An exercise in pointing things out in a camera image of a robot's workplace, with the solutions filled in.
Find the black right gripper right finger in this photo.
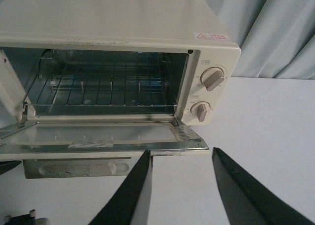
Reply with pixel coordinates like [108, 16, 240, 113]
[212, 147, 314, 225]

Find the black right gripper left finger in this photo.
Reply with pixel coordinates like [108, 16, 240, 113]
[90, 150, 153, 225]

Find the cream glass oven door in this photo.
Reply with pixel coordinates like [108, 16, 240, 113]
[0, 121, 209, 178]

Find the beige lower oven knob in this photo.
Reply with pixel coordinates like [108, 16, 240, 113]
[190, 101, 211, 122]

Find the beige oven knob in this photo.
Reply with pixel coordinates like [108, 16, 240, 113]
[190, 101, 211, 122]
[200, 67, 224, 92]

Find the beige upper oven knob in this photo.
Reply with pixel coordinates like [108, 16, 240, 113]
[200, 67, 224, 92]

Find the cream Toshiba toaster oven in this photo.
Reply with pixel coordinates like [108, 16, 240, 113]
[0, 0, 241, 125]

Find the dark plug object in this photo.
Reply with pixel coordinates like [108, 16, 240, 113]
[4, 214, 51, 225]

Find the red warning sticker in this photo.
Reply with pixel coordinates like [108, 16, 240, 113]
[193, 32, 230, 41]

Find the chrome wire oven rack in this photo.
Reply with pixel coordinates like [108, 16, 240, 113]
[27, 50, 185, 107]

